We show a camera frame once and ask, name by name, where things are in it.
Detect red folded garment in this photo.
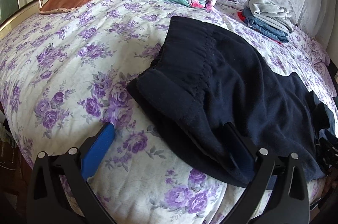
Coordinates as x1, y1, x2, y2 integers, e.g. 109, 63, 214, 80
237, 11, 248, 23

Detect blue folded jeans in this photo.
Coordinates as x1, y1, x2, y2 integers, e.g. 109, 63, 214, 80
242, 7, 289, 43

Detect purple floral bedspread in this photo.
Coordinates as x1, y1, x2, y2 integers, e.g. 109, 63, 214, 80
1, 0, 337, 223

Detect dark navy pants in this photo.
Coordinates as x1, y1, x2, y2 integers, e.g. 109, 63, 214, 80
127, 17, 335, 187

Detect grey folded garment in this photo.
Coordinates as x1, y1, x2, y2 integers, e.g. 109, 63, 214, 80
244, 0, 293, 34

